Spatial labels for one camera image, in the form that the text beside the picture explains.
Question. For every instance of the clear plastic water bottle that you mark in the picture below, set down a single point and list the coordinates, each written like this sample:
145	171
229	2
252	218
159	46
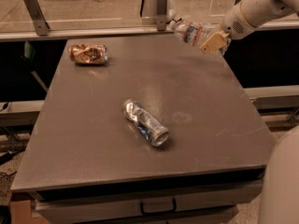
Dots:
194	34

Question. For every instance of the middle metal rail bracket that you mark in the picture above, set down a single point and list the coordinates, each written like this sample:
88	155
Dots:
161	14

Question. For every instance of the grey drawer with handle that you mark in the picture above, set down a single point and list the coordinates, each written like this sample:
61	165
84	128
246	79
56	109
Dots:
208	205

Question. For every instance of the horizontal metal rail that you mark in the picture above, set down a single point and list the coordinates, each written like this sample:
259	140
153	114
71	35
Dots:
102	32

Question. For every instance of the crushed silver blue can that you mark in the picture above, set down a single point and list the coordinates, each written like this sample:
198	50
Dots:
152	129

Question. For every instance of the black drawer handle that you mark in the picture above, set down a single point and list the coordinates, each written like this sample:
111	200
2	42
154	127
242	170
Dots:
158	207

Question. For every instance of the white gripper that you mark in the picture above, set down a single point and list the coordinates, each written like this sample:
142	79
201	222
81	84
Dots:
233	23

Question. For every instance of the left metal rail bracket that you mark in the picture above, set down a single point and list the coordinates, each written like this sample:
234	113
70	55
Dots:
37	17

